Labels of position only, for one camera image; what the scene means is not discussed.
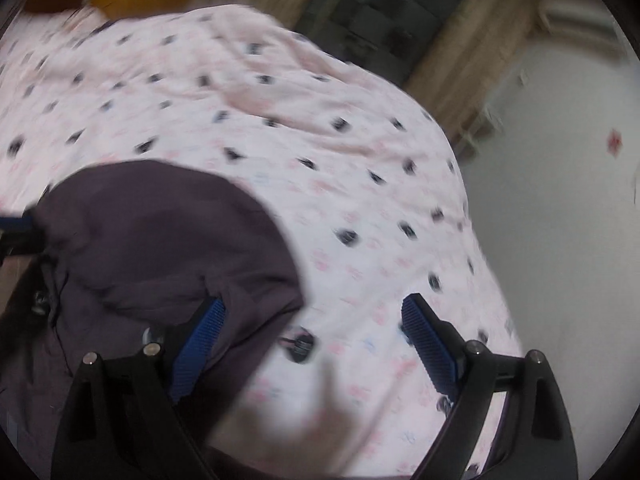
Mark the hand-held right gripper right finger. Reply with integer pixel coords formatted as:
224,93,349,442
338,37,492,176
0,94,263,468
401,294,578,480

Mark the purple grey hooded jacket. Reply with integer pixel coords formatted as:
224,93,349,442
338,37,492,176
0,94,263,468
0,157,511,480

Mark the white air conditioner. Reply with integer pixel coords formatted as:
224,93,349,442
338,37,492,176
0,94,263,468
537,0,623,43

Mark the dark glass window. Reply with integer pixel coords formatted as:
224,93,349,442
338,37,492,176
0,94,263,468
290,0,488,91

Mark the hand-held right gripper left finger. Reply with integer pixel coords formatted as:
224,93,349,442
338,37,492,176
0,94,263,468
50,296,228,480

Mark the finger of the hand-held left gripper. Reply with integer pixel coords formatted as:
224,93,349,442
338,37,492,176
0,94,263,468
0,214,38,232
0,230,45,257

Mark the pink cat print blanket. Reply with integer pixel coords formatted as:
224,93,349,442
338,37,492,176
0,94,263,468
0,4,526,478

